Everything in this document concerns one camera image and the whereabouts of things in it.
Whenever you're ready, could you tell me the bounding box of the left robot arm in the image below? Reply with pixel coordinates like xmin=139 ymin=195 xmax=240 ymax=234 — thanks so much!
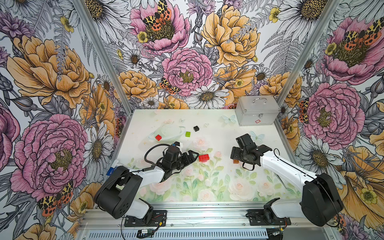
xmin=94 ymin=142 xmax=200 ymax=226

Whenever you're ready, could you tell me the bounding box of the small green circuit board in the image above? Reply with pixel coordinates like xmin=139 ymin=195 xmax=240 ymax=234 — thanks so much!
xmin=136 ymin=229 xmax=152 ymax=239

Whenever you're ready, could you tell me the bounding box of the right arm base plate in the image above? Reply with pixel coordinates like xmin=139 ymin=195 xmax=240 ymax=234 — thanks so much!
xmin=246 ymin=209 xmax=292 ymax=227

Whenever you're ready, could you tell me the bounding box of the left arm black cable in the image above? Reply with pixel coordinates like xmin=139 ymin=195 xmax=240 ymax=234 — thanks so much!
xmin=143 ymin=143 xmax=172 ymax=172

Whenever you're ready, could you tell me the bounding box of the aluminium front rail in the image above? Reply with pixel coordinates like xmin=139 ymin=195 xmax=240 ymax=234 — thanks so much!
xmin=78 ymin=201 xmax=334 ymax=231

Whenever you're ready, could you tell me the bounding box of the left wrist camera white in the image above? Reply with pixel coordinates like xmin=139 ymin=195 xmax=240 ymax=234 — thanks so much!
xmin=173 ymin=142 xmax=183 ymax=149

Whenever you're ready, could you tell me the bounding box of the long red lego brick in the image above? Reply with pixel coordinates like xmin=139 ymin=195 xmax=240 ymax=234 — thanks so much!
xmin=199 ymin=154 xmax=210 ymax=163

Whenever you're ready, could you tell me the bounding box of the blue white card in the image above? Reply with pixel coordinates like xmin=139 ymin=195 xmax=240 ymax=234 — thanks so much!
xmin=106 ymin=165 xmax=117 ymax=176

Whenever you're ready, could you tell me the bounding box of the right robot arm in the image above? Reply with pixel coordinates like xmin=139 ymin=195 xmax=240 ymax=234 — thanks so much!
xmin=231 ymin=134 xmax=344 ymax=227

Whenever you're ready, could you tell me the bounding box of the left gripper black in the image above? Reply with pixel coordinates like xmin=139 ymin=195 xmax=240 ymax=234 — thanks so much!
xmin=171 ymin=150 xmax=199 ymax=170

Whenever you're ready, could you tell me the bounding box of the silver metal case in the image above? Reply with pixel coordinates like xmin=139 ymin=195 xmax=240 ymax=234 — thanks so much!
xmin=236 ymin=96 xmax=279 ymax=126

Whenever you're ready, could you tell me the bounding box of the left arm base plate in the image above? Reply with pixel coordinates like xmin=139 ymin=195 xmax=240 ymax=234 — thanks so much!
xmin=124 ymin=210 xmax=168 ymax=228

